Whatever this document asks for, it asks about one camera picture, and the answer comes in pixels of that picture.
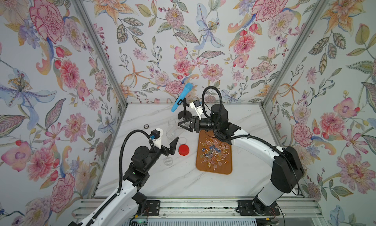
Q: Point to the black microphone stand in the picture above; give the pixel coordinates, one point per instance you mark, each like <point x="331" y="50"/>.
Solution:
<point x="184" y="114"/>

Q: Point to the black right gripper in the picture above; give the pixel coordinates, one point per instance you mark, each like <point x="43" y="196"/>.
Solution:
<point x="195" y="124"/>

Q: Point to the blue microphone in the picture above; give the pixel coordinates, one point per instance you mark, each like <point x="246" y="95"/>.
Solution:
<point x="187" y="89"/>

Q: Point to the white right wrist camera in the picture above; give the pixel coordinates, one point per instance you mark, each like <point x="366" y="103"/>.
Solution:
<point x="197" y="107"/>

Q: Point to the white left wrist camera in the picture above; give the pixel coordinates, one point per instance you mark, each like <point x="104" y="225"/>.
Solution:
<point x="156" y="137"/>

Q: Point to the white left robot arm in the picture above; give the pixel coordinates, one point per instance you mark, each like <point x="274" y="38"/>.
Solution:
<point x="127" y="201"/>

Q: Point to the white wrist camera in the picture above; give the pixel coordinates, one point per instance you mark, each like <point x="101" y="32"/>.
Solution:
<point x="197" y="107"/>
<point x="156" y="137"/>

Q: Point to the aluminium frame post right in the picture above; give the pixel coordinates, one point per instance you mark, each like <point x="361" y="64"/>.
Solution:
<point x="298" y="44"/>

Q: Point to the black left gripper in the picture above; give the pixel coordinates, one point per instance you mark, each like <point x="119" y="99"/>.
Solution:
<point x="163" y="148"/>

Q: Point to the brown wooden tray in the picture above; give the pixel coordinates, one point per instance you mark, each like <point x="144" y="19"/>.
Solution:
<point x="213" y="155"/>

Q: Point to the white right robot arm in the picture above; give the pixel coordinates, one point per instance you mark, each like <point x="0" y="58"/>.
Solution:
<point x="287" y="168"/>

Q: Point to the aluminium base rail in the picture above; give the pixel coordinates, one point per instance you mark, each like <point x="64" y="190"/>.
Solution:
<point x="287" y="211"/>

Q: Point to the red jar lid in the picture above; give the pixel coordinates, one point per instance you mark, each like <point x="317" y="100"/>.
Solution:
<point x="184" y="150"/>

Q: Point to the clear plastic jar lid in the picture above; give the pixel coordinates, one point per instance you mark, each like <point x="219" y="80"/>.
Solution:
<point x="182" y="141"/>

